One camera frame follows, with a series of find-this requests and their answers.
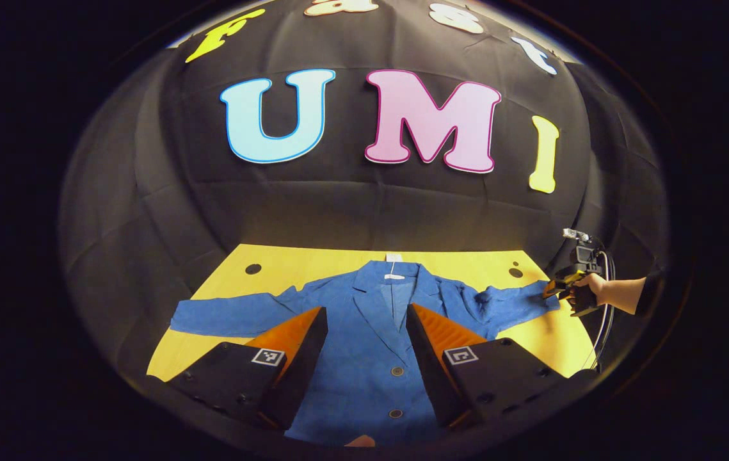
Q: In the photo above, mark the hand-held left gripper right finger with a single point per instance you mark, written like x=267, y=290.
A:
x=425, y=365

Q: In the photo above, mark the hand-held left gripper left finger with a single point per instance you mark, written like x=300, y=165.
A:
x=303, y=365

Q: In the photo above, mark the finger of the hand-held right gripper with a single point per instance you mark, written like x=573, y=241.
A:
x=556, y=286

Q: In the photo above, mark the blue jacket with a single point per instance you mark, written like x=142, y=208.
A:
x=364, y=378

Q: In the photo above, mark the black table grommet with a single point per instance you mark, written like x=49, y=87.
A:
x=253, y=269
x=516, y=272

